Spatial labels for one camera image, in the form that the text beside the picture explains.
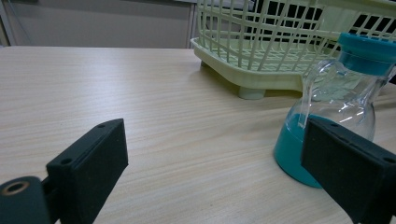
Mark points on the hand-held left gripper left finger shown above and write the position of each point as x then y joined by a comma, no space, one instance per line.
90,168

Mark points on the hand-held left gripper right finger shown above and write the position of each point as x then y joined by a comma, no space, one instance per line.
348,165

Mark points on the clear flask with teal liquid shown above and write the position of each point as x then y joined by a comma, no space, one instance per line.
339,102

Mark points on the pale green plastic dish rack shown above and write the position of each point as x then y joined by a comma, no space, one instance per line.
264,53

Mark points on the grey cabinet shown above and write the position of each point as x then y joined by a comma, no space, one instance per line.
99,21

